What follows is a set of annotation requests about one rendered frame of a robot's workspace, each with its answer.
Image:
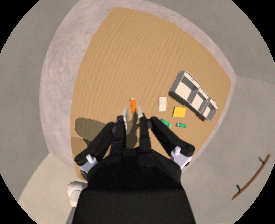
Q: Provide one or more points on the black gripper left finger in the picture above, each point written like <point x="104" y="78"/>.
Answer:
<point x="97" y="149"/>

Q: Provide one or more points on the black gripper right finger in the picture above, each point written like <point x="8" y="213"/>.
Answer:
<point x="181" y="151"/>

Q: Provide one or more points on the yellow square pad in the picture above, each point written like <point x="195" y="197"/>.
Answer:
<point x="179" y="111"/>

